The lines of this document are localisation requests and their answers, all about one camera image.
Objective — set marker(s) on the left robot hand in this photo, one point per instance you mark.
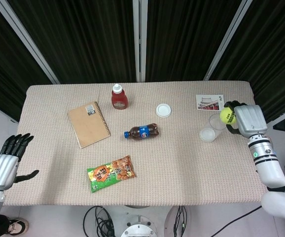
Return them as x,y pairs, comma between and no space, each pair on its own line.
4,165

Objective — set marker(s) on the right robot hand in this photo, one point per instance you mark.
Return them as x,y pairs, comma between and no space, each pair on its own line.
251,119

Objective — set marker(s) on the yellow tennis ball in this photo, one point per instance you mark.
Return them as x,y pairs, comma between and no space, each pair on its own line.
227,115

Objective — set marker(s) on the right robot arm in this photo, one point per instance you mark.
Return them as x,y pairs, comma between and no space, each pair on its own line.
270,170

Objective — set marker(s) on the round robot base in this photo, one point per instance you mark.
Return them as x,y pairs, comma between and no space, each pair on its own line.
138,225

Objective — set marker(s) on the transparent plastic cup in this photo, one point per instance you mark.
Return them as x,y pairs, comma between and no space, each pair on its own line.
212,129

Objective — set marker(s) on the postcard with red building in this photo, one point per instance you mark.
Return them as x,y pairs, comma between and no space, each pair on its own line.
207,103

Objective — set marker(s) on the white sneaker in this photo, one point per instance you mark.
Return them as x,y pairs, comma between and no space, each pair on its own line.
18,225

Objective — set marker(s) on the white round lid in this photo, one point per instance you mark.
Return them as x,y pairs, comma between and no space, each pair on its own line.
163,110

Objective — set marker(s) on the brown spiral notebook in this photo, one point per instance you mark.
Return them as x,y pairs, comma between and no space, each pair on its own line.
88,124

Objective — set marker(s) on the green snack bag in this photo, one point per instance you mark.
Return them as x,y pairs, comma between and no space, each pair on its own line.
110,172

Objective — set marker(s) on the small cola bottle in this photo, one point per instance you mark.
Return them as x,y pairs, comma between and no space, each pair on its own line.
142,132

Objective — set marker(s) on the beige woven tablecloth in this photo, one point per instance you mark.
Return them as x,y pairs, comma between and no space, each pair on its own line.
142,177

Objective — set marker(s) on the red ketchup bottle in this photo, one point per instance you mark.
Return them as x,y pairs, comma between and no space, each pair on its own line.
119,97

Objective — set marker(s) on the black curtain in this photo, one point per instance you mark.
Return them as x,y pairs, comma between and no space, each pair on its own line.
83,37

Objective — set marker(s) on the grey metal frame post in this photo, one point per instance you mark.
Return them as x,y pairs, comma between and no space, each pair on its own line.
227,39
139,40
31,47

